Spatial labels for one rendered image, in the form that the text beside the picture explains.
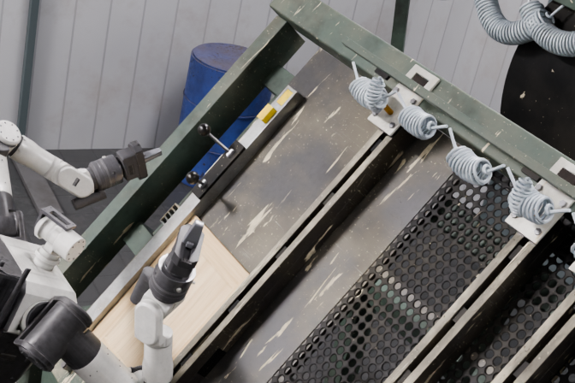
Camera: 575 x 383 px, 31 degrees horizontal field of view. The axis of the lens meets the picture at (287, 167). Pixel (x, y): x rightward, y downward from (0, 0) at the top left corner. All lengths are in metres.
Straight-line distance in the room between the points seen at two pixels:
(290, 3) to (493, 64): 3.20
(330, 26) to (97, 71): 3.24
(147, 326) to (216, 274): 0.54
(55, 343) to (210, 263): 0.68
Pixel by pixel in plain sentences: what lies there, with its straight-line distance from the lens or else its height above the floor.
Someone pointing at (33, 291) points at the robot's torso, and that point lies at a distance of 2.42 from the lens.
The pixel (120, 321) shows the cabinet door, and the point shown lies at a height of 0.99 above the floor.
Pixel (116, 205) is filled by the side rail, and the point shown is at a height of 1.18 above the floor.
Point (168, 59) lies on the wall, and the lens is 6.16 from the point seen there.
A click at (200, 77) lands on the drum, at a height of 0.67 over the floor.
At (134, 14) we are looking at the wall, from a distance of 5.98.
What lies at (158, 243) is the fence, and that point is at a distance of 3.00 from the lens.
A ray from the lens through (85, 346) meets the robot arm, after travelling 2.37.
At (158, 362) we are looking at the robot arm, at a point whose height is 1.26.
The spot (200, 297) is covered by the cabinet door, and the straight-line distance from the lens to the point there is 2.83.
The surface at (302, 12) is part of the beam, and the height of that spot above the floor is 1.85.
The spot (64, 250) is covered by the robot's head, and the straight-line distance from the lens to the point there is 2.47.
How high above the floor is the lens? 2.69
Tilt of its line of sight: 25 degrees down
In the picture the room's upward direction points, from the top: 13 degrees clockwise
